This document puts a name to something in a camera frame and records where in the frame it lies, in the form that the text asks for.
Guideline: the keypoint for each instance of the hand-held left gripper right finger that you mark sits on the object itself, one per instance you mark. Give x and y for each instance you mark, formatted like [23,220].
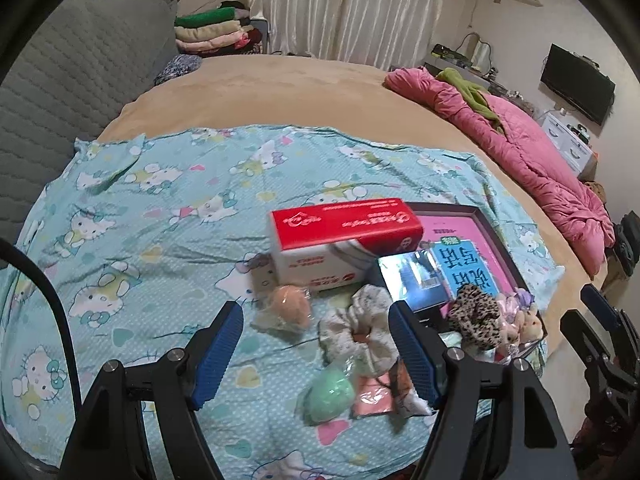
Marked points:
[412,355]

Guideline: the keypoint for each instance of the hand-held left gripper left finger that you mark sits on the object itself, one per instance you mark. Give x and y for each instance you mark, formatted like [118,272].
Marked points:
[220,355]

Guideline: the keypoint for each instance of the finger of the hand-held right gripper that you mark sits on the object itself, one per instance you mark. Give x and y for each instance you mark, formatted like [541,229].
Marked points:
[582,342]
[597,302]

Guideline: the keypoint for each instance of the orange plush toy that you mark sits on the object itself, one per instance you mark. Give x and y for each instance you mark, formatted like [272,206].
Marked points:
[401,377]

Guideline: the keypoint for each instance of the pink towel pack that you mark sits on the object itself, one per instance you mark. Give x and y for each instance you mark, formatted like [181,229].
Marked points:
[372,395]

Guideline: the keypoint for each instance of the leopard print scrunchie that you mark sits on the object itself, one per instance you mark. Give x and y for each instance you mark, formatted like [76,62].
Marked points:
[472,315]

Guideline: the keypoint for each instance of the purple scrunchie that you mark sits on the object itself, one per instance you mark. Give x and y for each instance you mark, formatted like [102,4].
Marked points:
[525,297]

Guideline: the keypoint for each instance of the white floral scrunchie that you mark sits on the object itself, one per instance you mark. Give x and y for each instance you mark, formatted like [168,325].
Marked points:
[340,335]

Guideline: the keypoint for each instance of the pink plush toy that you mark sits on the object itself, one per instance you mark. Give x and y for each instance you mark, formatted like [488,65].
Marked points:
[507,320]

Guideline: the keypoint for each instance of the peach sponge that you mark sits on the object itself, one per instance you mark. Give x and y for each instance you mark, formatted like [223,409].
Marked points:
[290,305]

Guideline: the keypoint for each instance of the green sponge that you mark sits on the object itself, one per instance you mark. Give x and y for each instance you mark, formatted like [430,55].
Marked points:
[330,392]

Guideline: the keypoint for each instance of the dark shallow tray box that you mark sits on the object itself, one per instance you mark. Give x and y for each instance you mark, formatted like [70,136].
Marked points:
[511,260]

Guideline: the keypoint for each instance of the black bag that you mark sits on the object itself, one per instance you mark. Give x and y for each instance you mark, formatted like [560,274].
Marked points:
[627,237]

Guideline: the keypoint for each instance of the dark blue box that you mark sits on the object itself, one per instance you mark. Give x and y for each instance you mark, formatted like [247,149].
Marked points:
[410,280]

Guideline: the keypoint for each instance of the pink book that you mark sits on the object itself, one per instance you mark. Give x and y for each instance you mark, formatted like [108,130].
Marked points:
[470,230]

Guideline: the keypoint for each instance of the pink quilt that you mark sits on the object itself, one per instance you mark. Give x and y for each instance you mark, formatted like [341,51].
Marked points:
[540,160]

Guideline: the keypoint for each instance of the red and white tissue box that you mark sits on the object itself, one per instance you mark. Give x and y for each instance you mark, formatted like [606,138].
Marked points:
[325,225]

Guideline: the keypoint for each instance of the cartoon cat printed blanket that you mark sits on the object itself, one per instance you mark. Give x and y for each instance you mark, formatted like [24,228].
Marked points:
[150,210]

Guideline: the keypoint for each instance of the white drawer cabinet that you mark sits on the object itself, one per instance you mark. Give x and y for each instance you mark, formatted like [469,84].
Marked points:
[570,140]

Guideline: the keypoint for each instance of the black flat monitor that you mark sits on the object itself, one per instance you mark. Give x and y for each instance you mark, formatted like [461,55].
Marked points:
[575,82]

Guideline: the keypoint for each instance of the green cloth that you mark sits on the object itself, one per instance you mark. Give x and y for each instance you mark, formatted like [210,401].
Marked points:
[465,87]

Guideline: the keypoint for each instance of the beige bed sheet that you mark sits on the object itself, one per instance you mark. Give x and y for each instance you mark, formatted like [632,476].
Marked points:
[300,90]

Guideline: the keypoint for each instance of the oval mirror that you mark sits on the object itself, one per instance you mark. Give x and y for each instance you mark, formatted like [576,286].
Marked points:
[476,49]

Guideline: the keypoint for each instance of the dark floral cloth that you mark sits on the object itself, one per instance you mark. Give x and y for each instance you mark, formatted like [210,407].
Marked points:
[177,67]

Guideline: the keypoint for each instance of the grey quilted headboard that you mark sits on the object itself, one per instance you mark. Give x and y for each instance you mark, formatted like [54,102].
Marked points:
[75,85]

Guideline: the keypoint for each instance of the stack of folded clothes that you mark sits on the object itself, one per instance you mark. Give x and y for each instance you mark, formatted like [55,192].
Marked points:
[210,30]

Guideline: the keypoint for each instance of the white curtains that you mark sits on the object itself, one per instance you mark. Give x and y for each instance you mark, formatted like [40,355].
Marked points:
[350,5]

